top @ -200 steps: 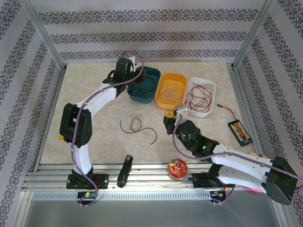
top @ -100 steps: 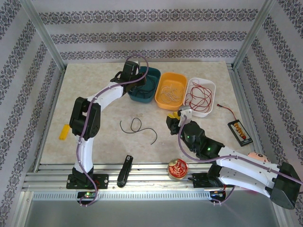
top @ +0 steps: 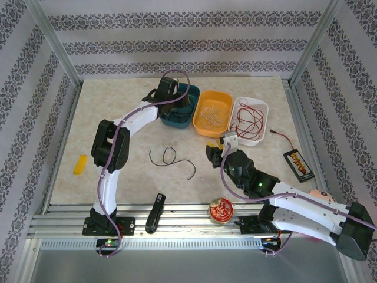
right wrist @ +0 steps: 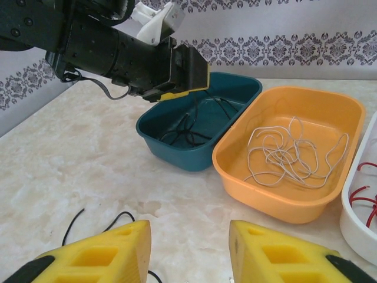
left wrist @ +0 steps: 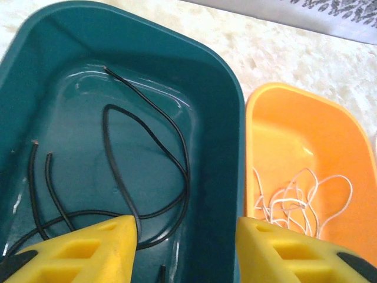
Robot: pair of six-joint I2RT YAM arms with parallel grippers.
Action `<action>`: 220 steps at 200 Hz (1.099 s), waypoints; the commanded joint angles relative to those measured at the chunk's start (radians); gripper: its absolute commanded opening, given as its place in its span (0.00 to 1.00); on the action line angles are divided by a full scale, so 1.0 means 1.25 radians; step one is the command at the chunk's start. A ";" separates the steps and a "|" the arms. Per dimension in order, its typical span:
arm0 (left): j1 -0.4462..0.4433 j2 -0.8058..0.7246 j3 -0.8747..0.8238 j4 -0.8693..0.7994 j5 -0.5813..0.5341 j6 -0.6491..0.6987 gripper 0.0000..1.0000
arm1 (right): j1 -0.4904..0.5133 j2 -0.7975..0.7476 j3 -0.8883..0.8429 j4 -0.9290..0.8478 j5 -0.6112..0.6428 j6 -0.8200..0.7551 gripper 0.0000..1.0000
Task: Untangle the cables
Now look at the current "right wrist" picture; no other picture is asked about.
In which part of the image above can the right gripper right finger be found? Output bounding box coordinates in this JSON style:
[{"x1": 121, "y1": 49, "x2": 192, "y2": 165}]
[{"x1": 229, "y1": 219, "x2": 377, "y2": 283}]

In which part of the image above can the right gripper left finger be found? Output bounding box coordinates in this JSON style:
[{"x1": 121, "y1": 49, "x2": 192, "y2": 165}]
[{"x1": 0, "y1": 219, "x2": 153, "y2": 283}]

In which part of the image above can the thin white cable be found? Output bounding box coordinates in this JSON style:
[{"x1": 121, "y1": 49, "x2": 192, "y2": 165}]
[
  {"x1": 243, "y1": 125, "x2": 325, "y2": 189},
  {"x1": 264, "y1": 116, "x2": 350, "y2": 183}
]

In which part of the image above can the thin red cable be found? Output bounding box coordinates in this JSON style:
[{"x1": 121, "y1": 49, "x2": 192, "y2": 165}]
[
  {"x1": 348, "y1": 185, "x2": 377, "y2": 229},
  {"x1": 357, "y1": 161, "x2": 377, "y2": 172}
]

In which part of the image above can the orange plastic bin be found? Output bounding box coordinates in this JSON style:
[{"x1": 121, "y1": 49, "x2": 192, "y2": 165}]
[{"x1": 211, "y1": 85, "x2": 367, "y2": 224}]

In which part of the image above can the white plastic bin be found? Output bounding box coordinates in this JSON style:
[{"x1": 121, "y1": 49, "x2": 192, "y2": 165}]
[{"x1": 339, "y1": 111, "x2": 377, "y2": 262}]

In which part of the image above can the teal plastic bin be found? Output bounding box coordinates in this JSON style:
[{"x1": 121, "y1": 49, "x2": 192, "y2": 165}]
[{"x1": 135, "y1": 71, "x2": 263, "y2": 172}]

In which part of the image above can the thin grey camera cable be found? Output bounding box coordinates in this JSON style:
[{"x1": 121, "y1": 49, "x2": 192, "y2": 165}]
[{"x1": 60, "y1": 68, "x2": 132, "y2": 101}]

